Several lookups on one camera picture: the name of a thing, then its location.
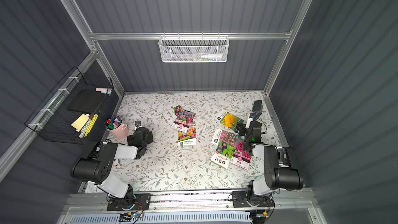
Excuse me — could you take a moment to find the green leaf purple seed packet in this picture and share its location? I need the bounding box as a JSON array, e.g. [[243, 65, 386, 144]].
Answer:
[[211, 141, 236, 169]]

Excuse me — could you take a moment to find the pink flowers white seed packet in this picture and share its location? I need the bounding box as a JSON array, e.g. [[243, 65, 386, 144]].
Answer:
[[211, 129, 238, 146]]

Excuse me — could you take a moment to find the purple pink flower seed packet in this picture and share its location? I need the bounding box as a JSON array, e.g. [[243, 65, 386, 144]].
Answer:
[[171, 109, 196, 133]]

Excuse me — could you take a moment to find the mixed ranunculus seed packet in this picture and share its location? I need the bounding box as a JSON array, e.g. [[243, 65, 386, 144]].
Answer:
[[176, 127, 197, 147]]

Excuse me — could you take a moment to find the magenta zinnia seed packet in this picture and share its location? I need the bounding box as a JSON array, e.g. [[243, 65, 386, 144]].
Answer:
[[230, 142, 251, 171]]

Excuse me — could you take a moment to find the sunflowers moss rose seed packet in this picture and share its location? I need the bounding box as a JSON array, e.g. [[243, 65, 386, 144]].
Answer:
[[162, 105, 184, 123]]

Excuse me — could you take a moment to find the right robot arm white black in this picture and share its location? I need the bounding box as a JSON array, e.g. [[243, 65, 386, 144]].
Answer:
[[239, 112, 304, 200]]

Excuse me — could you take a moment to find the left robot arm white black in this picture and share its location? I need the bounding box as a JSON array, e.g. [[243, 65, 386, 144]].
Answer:
[[70, 125, 154, 199]]

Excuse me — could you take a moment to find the yellow marigold seed packet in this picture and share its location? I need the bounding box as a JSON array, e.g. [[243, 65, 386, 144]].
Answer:
[[215, 112, 246, 133]]

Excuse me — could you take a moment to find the pink pen cup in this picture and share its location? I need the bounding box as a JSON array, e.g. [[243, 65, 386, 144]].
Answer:
[[105, 116, 129, 140]]

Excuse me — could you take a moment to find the black phone-like device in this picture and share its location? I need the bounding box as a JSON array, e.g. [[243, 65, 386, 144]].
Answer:
[[252, 100, 263, 114]]

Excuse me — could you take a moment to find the yellow highlighter pen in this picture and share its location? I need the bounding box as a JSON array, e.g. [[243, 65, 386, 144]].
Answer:
[[79, 114, 98, 138]]

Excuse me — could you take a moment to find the yellow sticky note pad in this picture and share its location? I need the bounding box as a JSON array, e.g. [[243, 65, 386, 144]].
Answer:
[[71, 114, 89, 131]]

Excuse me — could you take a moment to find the black notebook in basket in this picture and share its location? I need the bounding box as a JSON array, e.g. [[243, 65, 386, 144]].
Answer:
[[67, 90, 109, 114]]

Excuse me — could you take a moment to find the white tube in basket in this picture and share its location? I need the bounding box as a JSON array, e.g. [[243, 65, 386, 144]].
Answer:
[[201, 54, 223, 60]]

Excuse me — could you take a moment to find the black wire wall basket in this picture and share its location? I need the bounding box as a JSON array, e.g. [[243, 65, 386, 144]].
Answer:
[[25, 67, 114, 144]]

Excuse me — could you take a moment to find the white wire mesh basket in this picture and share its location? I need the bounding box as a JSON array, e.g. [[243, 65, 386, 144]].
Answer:
[[158, 35, 230, 63]]

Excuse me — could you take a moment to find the aluminium front rail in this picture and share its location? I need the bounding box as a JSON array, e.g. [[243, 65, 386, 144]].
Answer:
[[63, 188, 315, 215]]

